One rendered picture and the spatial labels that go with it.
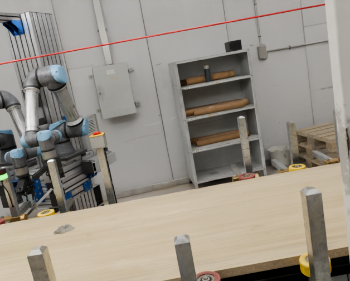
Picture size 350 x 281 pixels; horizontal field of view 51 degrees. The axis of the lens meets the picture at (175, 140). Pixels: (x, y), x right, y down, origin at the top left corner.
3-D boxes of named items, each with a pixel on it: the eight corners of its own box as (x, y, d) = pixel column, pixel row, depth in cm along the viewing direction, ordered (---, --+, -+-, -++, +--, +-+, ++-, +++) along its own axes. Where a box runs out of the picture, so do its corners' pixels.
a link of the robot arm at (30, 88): (17, 67, 217) (16, 146, 203) (34, 64, 216) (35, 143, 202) (28, 76, 228) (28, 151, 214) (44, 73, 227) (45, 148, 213)
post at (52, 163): (69, 243, 199) (48, 159, 190) (76, 242, 199) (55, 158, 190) (68, 246, 196) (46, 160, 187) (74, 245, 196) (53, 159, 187)
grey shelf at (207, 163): (189, 182, 479) (168, 63, 449) (254, 168, 488) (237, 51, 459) (196, 193, 435) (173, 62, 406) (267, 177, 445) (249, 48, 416)
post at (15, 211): (24, 251, 199) (0, 166, 190) (30, 250, 199) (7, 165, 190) (22, 253, 195) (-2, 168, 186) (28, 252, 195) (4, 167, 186)
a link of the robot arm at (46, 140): (53, 128, 201) (47, 131, 192) (58, 147, 203) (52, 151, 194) (39, 130, 201) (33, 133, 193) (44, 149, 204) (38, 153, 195)
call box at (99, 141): (95, 148, 192) (91, 134, 190) (107, 146, 192) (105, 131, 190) (92, 151, 185) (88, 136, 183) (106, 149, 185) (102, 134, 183)
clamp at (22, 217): (4, 225, 197) (1, 217, 196) (29, 221, 197) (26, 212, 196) (-1, 229, 191) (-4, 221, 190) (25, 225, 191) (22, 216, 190)
